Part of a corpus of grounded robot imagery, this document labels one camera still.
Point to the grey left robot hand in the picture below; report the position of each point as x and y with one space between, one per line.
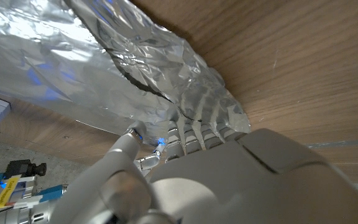
228 186

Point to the crinkled aluminium foil sheet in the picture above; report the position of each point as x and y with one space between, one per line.
89 62

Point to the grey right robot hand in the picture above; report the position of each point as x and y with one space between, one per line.
14 214

